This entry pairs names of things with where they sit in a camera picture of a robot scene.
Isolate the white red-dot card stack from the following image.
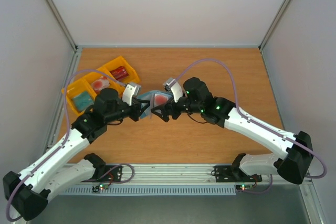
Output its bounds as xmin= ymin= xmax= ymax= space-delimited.
xmin=91 ymin=76 xmax=110 ymax=94

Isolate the right small circuit board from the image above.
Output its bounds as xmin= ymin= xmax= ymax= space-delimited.
xmin=236 ymin=184 xmax=257 ymax=192

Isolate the purple cable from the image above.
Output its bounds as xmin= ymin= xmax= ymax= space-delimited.
xmin=173 ymin=58 xmax=328 ymax=180
xmin=6 ymin=68 xmax=129 ymax=222

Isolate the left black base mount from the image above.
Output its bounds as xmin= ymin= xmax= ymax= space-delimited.
xmin=88 ymin=165 xmax=122 ymax=183

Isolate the grey slotted cable duct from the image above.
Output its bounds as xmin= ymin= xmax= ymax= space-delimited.
xmin=62 ymin=185 xmax=236 ymax=197

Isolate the red card stack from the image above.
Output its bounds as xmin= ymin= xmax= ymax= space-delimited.
xmin=110 ymin=66 xmax=129 ymax=81

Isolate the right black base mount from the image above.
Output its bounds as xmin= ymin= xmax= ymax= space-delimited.
xmin=211 ymin=165 xmax=262 ymax=183

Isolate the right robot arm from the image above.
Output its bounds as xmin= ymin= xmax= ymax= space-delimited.
xmin=151 ymin=77 xmax=313 ymax=185

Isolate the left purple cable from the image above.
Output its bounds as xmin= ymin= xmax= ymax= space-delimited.
xmin=6 ymin=68 xmax=129 ymax=222

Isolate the yellow bin far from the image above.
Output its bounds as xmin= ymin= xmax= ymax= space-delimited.
xmin=103 ymin=56 xmax=140 ymax=84

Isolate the teal card holder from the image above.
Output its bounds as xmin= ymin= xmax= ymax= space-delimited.
xmin=137 ymin=90 xmax=172 ymax=119

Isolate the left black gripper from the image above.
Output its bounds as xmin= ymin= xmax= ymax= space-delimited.
xmin=106 ymin=97 xmax=151 ymax=123

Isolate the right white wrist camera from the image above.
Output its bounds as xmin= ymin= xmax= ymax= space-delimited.
xmin=163 ymin=78 xmax=183 ymax=103

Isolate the teal card stack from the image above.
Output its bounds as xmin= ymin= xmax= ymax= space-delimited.
xmin=71 ymin=91 xmax=94 ymax=112

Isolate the small circuit board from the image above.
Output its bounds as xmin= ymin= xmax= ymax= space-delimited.
xmin=236 ymin=184 xmax=257 ymax=192
xmin=92 ymin=184 xmax=109 ymax=193

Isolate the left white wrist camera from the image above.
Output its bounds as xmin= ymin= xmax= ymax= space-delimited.
xmin=122 ymin=82 xmax=141 ymax=105

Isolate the aluminium front rail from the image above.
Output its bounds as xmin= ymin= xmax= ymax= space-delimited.
xmin=27 ymin=163 xmax=313 ymax=186

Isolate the left small circuit board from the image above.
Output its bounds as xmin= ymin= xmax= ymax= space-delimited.
xmin=92 ymin=184 xmax=109 ymax=193

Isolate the yellow bin near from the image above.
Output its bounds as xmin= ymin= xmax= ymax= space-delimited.
xmin=66 ymin=79 xmax=96 ymax=115

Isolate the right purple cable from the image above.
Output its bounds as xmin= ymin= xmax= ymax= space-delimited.
xmin=173 ymin=58 xmax=328 ymax=180

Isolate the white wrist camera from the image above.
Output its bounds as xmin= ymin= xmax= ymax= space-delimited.
xmin=122 ymin=82 xmax=141 ymax=105
xmin=163 ymin=78 xmax=183 ymax=103

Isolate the yellow bin middle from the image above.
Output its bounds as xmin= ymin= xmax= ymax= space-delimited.
xmin=83 ymin=72 xmax=119 ymax=94

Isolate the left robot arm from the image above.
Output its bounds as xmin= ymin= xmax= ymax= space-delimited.
xmin=3 ymin=88 xmax=150 ymax=222

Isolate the yellow bin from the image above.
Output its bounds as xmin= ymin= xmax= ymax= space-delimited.
xmin=103 ymin=56 xmax=140 ymax=84
xmin=83 ymin=72 xmax=119 ymax=94
xmin=66 ymin=79 xmax=96 ymax=115

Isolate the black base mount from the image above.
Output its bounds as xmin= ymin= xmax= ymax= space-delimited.
xmin=211 ymin=165 xmax=262 ymax=183
xmin=88 ymin=165 xmax=122 ymax=183

